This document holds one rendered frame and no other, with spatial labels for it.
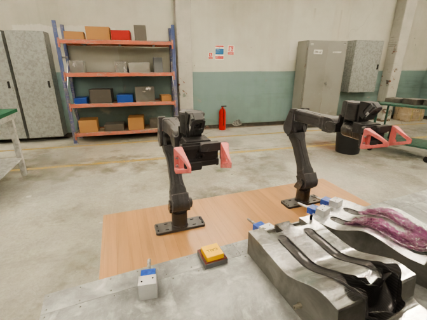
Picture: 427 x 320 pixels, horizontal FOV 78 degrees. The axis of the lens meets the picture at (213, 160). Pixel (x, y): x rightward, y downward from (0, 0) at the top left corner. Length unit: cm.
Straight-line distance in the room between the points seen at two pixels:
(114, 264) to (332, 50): 644
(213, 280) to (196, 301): 9
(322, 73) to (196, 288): 623
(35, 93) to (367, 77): 738
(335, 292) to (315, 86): 615
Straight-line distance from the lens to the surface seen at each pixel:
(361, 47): 764
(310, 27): 716
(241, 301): 83
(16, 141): 431
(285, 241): 92
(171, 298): 85
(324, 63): 676
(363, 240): 106
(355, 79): 762
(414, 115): 899
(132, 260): 99
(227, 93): 629
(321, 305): 73
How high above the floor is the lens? 142
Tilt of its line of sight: 20 degrees down
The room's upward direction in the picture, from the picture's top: straight up
